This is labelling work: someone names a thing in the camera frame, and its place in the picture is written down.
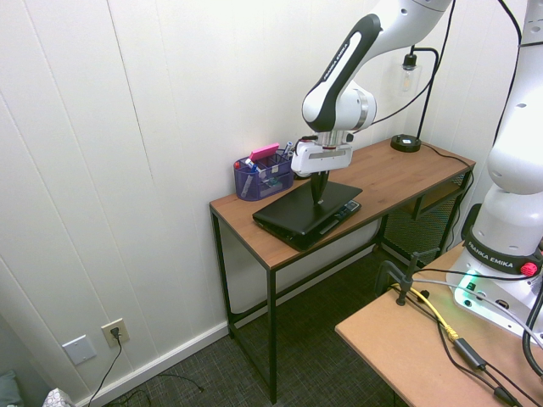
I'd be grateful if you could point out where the purple mesh desk organizer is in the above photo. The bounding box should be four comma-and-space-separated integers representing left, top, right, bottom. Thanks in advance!
232, 148, 294, 202

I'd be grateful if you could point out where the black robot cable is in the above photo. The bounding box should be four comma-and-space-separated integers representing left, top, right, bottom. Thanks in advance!
296, 0, 543, 298

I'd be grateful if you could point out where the white wall outlet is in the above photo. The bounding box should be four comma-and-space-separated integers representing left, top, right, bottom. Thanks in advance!
100, 318, 130, 348

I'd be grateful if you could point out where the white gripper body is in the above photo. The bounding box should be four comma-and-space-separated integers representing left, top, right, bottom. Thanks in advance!
290, 141, 354, 179

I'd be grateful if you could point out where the black lamp cord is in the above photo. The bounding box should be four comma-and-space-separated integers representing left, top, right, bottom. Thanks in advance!
419, 142, 475, 255

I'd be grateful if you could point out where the black laptop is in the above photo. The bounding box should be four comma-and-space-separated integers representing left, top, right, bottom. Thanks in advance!
252, 181, 364, 252

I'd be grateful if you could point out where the white patterned bed cover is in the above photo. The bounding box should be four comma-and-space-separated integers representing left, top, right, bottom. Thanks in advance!
42, 387, 77, 407

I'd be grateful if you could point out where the teal cushion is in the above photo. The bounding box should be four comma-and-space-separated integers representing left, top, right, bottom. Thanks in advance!
0, 370, 22, 407

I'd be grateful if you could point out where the grey cable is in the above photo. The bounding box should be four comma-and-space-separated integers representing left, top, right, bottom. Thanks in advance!
409, 277, 543, 336

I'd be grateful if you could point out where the yellow cable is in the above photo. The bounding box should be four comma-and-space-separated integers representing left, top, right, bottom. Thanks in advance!
392, 283, 462, 343

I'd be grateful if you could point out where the blank white wall plate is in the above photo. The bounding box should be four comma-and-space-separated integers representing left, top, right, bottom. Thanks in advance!
62, 334, 98, 366

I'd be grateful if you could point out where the black power cord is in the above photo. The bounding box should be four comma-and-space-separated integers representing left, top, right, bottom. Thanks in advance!
87, 328, 204, 407

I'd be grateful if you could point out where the wooden desk black frame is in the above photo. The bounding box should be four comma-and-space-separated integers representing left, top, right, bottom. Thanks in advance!
209, 138, 477, 404

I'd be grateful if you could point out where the light wooden robot table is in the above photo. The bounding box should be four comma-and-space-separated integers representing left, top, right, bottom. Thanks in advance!
334, 243, 543, 407

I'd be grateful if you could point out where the black desk lamp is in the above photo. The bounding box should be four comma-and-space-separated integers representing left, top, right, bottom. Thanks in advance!
389, 45, 440, 153

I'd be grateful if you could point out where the dark cable adapter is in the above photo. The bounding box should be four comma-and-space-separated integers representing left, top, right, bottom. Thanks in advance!
452, 337, 488, 370

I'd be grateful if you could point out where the black metal clamp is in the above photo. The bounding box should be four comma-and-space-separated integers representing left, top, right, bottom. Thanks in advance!
376, 248, 438, 307

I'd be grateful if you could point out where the black table cable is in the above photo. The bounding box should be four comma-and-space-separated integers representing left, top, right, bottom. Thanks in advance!
440, 296, 543, 407

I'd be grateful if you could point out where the pink sticky note pad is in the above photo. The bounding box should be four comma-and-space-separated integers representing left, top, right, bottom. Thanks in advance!
249, 143, 280, 161

